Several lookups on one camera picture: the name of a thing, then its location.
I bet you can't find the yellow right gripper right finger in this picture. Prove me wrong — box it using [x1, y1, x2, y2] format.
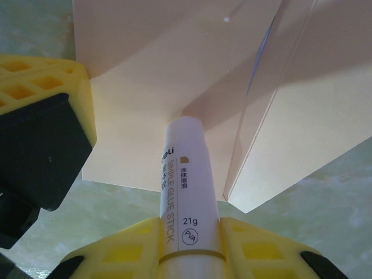
[219, 216, 350, 279]

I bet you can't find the white glue stick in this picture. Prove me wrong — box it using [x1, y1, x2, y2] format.
[158, 115, 226, 279]

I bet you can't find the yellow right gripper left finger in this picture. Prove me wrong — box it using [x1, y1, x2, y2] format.
[51, 217, 162, 279]

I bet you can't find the brown paper envelope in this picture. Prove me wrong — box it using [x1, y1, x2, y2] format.
[71, 0, 372, 214]

